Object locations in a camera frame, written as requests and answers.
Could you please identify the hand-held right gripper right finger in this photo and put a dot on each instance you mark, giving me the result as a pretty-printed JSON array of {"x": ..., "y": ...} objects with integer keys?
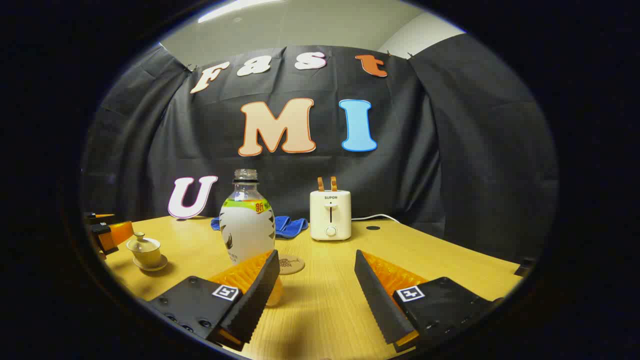
[{"x": 377, "y": 300}]

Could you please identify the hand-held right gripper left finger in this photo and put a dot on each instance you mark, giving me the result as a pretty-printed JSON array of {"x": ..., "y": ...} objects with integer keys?
[{"x": 257, "y": 295}]

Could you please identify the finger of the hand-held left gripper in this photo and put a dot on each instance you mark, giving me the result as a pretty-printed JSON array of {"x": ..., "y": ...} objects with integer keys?
[
  {"x": 97, "y": 218},
  {"x": 117, "y": 234}
]

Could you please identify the round brown coaster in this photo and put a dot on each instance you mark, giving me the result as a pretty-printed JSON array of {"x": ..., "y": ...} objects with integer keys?
[{"x": 292, "y": 265}]

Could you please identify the clear water bottle white label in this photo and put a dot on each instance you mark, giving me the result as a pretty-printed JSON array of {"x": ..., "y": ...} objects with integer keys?
[{"x": 246, "y": 230}]

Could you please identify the white teacup saucer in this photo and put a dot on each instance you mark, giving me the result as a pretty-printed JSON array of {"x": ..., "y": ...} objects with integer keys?
[{"x": 160, "y": 266}]

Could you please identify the blue towel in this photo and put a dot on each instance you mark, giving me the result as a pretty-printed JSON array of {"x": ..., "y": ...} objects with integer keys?
[{"x": 291, "y": 226}]

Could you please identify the cream toaster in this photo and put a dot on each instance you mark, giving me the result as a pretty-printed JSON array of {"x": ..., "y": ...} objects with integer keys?
[{"x": 330, "y": 215}]

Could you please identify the brown toast slice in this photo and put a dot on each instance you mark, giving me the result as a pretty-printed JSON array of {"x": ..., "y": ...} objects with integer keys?
[
  {"x": 320, "y": 184},
  {"x": 333, "y": 184}
]

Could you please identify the black backdrop cloth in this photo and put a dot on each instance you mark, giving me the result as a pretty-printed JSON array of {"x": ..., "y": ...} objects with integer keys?
[{"x": 400, "y": 175}]

